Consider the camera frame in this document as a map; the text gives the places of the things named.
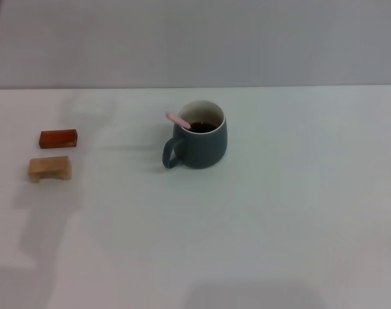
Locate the dark coffee liquid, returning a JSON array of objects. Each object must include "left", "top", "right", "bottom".
[{"left": 188, "top": 121, "right": 221, "bottom": 134}]

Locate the light wooden spoon rest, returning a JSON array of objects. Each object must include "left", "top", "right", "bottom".
[{"left": 28, "top": 155, "right": 73, "bottom": 185}]

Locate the red-brown wooden block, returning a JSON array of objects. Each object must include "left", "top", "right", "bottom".
[{"left": 39, "top": 129, "right": 79, "bottom": 150}]

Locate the dark grey ceramic mug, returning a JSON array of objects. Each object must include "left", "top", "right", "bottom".
[{"left": 162, "top": 100, "right": 229, "bottom": 170}]

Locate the pink handled metal spoon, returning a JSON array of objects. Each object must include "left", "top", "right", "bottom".
[{"left": 165, "top": 111, "right": 193, "bottom": 131}]

